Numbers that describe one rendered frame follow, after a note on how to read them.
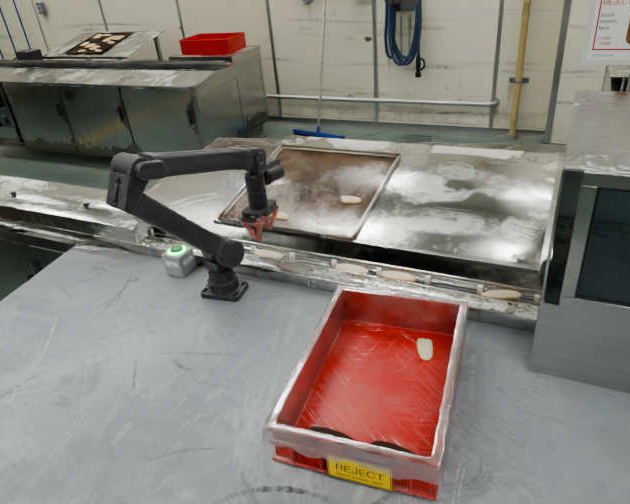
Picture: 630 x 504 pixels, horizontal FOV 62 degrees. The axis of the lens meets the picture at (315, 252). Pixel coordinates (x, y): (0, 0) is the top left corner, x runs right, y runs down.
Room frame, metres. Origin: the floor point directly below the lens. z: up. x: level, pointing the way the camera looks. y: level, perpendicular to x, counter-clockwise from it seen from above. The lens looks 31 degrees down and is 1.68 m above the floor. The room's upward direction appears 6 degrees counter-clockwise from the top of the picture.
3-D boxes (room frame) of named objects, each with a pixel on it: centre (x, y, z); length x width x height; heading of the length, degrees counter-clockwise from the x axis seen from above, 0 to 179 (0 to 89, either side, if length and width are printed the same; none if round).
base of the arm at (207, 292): (1.27, 0.28, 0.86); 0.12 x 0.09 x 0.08; 70
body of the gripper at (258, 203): (1.41, 0.15, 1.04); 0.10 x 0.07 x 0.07; 152
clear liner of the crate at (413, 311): (0.82, -0.11, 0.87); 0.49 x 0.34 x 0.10; 158
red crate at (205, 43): (5.19, 0.75, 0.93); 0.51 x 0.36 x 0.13; 66
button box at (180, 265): (1.41, 0.42, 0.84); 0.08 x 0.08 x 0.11; 62
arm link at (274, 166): (1.44, 0.13, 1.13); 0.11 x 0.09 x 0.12; 139
